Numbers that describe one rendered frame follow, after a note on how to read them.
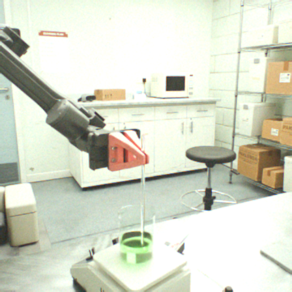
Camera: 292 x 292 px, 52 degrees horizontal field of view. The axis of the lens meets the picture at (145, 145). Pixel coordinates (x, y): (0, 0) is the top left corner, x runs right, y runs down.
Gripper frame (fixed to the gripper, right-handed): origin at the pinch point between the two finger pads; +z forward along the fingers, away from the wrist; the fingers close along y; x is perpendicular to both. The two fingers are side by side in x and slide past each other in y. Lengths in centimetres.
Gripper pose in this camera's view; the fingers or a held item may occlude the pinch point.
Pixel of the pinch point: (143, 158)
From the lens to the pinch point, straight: 46.9
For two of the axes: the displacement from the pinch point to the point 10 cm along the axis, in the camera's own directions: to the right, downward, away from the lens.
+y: 8.0, -1.3, 5.9
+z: 6.0, 1.8, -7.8
